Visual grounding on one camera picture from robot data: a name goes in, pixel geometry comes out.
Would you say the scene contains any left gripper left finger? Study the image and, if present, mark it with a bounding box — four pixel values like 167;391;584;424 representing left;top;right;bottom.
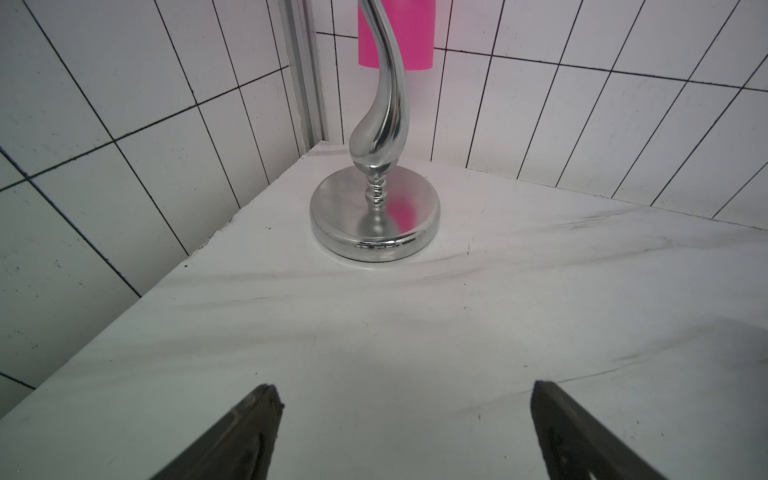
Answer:
154;384;284;479

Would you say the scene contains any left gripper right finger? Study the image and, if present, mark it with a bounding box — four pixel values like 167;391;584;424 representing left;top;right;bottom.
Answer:
530;380;663;480

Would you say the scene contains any chrome cup holder stand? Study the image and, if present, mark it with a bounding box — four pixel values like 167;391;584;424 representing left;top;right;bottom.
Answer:
310;1;441;263

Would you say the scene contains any pink disc on stand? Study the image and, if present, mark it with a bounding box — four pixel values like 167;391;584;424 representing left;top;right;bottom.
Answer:
357;0;437;71

